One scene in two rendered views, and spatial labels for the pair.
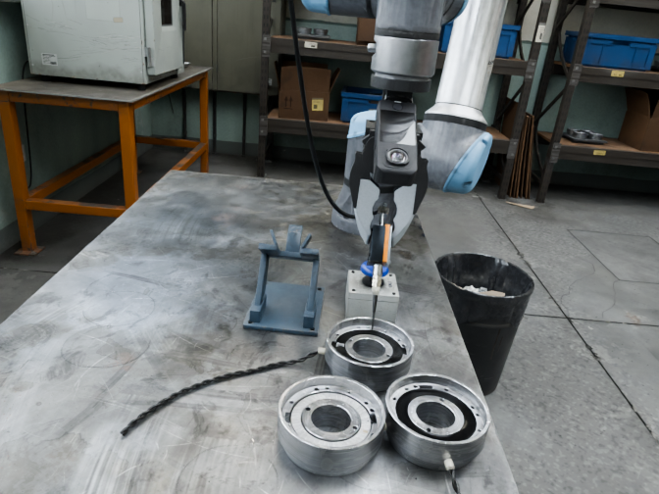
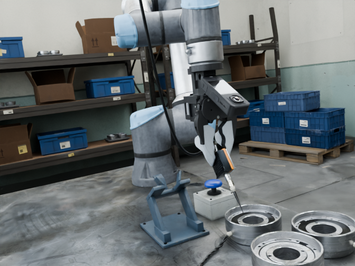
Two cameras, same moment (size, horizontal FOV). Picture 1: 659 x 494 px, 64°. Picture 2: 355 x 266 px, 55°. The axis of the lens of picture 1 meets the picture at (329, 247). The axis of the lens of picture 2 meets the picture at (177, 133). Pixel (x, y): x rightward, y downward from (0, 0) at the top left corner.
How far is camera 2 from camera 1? 0.34 m
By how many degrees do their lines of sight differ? 30
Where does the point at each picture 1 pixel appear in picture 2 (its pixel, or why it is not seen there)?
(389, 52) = (204, 49)
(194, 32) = not seen: outside the picture
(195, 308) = (119, 253)
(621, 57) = not seen: hidden behind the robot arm
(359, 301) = (216, 205)
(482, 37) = not seen: hidden behind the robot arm
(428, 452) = (344, 243)
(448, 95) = (185, 88)
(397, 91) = (208, 72)
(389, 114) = (213, 82)
